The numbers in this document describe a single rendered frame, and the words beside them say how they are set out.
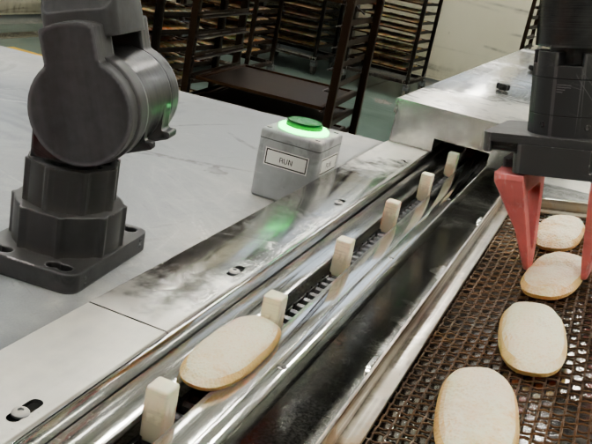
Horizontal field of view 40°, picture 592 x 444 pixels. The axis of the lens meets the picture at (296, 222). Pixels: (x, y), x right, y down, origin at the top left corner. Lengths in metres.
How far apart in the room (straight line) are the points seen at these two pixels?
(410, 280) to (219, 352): 0.30
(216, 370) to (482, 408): 0.15
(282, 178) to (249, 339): 0.39
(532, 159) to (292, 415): 0.22
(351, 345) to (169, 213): 0.27
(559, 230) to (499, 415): 0.32
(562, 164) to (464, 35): 7.18
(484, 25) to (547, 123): 7.13
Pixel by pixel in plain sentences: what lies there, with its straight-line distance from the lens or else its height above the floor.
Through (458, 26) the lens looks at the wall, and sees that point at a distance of 7.73.
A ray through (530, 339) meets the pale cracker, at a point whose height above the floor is 0.91.
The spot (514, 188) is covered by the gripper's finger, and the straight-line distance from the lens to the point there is 0.56.
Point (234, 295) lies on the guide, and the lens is 0.55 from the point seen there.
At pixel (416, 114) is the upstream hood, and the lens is 1.06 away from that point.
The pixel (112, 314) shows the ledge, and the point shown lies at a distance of 0.50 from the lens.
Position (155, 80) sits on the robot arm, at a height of 0.97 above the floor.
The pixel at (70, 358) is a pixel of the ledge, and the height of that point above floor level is 0.86.
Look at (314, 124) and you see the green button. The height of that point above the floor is 0.91.
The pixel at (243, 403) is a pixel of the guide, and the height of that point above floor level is 0.86.
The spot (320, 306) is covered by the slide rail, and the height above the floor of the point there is 0.85.
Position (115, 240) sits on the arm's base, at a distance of 0.65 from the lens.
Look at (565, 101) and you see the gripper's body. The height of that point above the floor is 1.02.
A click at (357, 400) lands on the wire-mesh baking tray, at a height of 0.90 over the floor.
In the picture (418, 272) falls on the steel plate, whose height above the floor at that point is 0.82.
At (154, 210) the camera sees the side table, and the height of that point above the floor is 0.82.
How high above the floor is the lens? 1.09
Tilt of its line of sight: 19 degrees down
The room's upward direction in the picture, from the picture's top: 11 degrees clockwise
